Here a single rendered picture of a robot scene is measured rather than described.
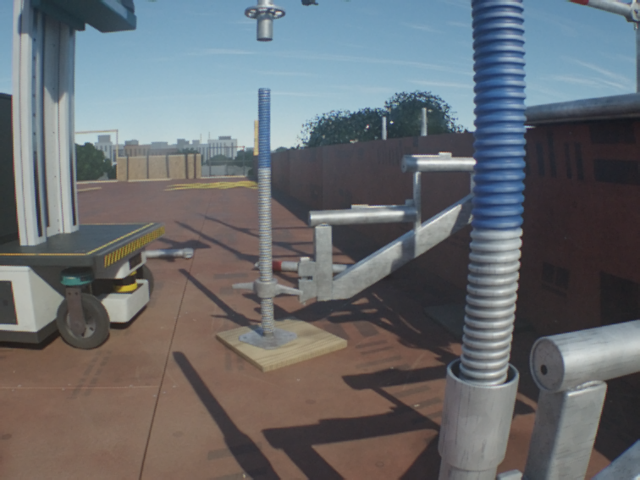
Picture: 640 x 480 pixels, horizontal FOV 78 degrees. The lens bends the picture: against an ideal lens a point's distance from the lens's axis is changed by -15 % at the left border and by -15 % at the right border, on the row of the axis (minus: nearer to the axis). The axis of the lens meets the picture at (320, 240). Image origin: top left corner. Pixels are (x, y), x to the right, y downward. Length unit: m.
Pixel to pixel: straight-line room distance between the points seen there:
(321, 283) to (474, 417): 1.11
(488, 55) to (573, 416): 0.30
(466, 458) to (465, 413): 0.04
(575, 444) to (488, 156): 0.27
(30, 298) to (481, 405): 1.32
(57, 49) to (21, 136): 0.43
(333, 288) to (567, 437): 1.10
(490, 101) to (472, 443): 0.25
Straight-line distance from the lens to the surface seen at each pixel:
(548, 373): 0.41
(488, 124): 0.33
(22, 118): 1.64
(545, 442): 0.45
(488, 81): 0.33
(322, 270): 1.42
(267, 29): 1.41
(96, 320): 1.49
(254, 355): 1.36
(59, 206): 1.87
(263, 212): 1.37
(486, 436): 0.37
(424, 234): 1.51
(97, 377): 1.36
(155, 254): 2.82
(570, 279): 1.54
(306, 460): 0.95
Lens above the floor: 0.57
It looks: 10 degrees down
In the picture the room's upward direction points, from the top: straight up
